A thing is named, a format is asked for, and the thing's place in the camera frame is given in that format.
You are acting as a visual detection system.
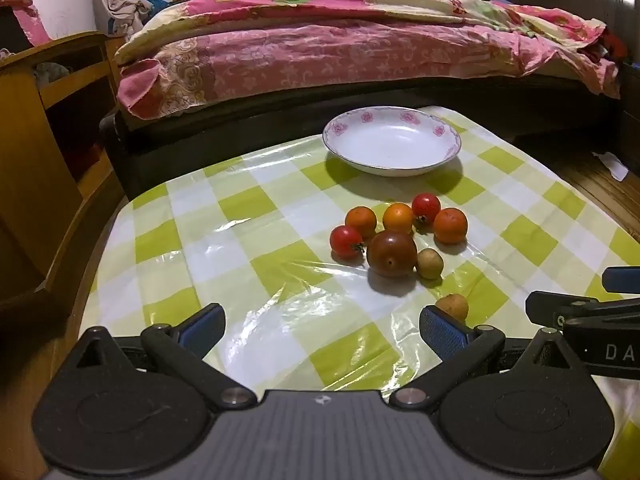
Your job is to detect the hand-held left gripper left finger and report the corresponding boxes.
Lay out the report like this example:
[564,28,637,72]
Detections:
[70,302,258,409]

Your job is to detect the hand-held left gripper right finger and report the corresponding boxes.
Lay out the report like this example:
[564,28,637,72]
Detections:
[389,305,576,409]

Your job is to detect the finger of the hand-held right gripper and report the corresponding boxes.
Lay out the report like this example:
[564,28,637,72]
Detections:
[525,290,640,332]
[601,266,640,292]

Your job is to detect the small tan round fruit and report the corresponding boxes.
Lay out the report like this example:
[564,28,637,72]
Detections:
[417,248,444,280]
[435,293,469,322]

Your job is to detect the large dark brown tomato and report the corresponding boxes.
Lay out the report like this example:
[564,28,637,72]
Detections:
[366,230,418,279]

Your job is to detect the small orange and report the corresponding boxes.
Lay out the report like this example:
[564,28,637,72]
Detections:
[382,202,415,235]
[433,208,468,245]
[345,206,378,239]

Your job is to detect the red cherry tomato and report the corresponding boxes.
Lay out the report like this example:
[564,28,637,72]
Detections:
[329,225,366,261]
[411,192,442,225]

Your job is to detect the white floral rimmed plate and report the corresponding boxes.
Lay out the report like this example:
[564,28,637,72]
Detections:
[322,106,463,177]

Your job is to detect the green white checked tablecloth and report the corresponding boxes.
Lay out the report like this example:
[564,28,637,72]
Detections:
[77,105,640,480]

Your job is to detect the white paper scrap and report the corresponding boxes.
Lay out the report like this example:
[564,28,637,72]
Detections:
[591,151,630,181]

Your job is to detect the dark nightstand with drawers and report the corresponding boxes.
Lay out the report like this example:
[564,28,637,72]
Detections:
[617,60,640,173]

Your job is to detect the wooden cabinet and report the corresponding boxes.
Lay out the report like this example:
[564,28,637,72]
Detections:
[0,30,132,480]

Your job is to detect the red cloth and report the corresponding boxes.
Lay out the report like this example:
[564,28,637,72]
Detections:
[585,27,628,63]

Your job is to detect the grey cloth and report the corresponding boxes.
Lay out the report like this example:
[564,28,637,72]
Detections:
[32,61,71,86]

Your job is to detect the colourful cartoon quilt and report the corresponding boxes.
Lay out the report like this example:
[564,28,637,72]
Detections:
[116,0,608,67]

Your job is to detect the pink patterned cloth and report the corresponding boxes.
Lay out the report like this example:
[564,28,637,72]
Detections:
[0,0,53,47]

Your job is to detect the dark bed frame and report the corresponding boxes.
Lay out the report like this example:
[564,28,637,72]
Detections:
[99,72,623,202]

